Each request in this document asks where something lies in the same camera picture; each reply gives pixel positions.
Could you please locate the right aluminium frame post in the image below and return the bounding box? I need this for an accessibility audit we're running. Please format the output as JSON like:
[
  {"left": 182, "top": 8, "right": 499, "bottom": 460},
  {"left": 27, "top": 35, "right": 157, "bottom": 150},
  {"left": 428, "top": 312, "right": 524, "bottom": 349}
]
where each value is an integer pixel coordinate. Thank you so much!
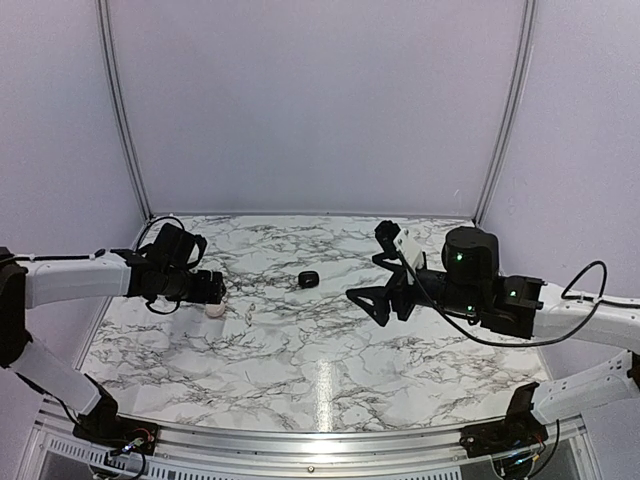
[{"left": 473, "top": 0, "right": 539, "bottom": 226}]

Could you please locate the front aluminium rail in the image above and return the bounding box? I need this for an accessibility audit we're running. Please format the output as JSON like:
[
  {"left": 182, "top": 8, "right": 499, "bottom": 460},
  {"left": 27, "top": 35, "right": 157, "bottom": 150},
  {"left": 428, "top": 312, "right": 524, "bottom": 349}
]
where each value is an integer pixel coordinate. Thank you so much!
[{"left": 17, "top": 399, "right": 601, "bottom": 479}]

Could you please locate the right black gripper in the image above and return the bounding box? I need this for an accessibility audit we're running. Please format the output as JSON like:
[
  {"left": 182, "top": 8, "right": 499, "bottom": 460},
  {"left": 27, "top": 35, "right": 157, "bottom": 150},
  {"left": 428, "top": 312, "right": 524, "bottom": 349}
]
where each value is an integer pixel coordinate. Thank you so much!
[{"left": 347, "top": 251, "right": 484, "bottom": 327}]

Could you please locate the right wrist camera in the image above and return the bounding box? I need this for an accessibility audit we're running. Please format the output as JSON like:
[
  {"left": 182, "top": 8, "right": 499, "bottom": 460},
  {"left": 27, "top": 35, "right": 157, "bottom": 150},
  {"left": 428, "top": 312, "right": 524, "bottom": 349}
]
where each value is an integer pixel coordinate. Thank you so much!
[{"left": 374, "top": 220, "right": 427, "bottom": 271}]

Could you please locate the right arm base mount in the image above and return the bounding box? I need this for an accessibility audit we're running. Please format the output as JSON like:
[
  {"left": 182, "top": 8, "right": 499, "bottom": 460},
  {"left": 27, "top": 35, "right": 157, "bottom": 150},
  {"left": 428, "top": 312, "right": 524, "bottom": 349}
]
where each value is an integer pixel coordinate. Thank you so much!
[{"left": 459, "top": 382, "right": 549, "bottom": 458}]

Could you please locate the pink earbud charging case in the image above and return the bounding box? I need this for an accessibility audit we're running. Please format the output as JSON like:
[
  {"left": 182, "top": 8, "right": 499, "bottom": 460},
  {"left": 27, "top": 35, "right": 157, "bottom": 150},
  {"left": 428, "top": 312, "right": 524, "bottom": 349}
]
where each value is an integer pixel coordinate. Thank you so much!
[{"left": 205, "top": 301, "right": 226, "bottom": 318}]

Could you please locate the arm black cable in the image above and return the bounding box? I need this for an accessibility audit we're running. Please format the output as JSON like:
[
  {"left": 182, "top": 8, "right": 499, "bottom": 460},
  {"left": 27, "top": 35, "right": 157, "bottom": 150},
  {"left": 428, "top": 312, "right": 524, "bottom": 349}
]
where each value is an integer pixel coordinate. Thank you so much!
[
  {"left": 0, "top": 214, "right": 201, "bottom": 315},
  {"left": 399, "top": 259, "right": 640, "bottom": 347}
]

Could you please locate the left aluminium frame post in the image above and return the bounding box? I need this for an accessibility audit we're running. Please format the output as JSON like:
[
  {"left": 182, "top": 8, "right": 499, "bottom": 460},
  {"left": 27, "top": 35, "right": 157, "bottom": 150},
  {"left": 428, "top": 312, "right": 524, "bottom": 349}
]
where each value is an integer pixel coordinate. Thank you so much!
[{"left": 95, "top": 0, "right": 153, "bottom": 221}]

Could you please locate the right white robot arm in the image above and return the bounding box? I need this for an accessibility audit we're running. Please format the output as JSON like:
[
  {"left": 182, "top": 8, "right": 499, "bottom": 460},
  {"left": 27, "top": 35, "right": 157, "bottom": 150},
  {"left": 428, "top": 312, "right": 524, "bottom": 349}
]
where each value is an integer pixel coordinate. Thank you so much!
[{"left": 346, "top": 221, "right": 639, "bottom": 448}]

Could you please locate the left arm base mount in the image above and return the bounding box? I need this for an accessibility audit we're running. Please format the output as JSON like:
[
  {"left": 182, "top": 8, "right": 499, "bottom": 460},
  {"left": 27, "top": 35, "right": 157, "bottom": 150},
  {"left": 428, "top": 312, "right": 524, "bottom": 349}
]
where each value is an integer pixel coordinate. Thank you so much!
[{"left": 73, "top": 395, "right": 159, "bottom": 455}]

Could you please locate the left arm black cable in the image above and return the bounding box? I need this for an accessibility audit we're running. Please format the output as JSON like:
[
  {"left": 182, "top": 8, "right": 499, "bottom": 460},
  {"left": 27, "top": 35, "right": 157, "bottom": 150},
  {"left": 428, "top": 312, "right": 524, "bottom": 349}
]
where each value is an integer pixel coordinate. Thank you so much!
[{"left": 0, "top": 214, "right": 201, "bottom": 315}]

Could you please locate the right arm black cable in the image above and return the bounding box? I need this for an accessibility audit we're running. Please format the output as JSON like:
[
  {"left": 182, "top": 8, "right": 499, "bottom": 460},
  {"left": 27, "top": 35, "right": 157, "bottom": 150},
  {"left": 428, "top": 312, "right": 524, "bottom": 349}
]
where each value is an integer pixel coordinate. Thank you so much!
[{"left": 399, "top": 259, "right": 640, "bottom": 347}]

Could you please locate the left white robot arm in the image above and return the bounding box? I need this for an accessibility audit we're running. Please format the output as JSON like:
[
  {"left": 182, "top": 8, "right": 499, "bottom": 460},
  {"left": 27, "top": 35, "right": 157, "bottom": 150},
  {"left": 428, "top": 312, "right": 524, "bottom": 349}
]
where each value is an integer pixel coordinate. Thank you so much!
[{"left": 1, "top": 223, "right": 226, "bottom": 445}]

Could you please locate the aluminium frame post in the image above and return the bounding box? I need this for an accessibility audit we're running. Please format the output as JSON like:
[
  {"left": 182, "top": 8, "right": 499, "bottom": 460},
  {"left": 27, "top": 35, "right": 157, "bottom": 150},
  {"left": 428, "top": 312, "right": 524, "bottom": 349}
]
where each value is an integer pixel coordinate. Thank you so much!
[
  {"left": 473, "top": 0, "right": 539, "bottom": 226},
  {"left": 95, "top": 0, "right": 153, "bottom": 221}
]

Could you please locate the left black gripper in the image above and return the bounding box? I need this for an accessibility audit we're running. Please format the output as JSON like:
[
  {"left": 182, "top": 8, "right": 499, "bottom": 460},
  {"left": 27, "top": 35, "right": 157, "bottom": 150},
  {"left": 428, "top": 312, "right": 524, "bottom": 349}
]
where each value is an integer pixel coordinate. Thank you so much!
[{"left": 161, "top": 266, "right": 226, "bottom": 305}]

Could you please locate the black earbud charging case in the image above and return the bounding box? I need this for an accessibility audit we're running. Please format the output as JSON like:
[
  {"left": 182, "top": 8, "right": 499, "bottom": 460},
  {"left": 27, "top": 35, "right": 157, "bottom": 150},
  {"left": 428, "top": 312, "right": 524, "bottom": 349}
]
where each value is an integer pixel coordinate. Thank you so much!
[{"left": 297, "top": 271, "right": 320, "bottom": 289}]

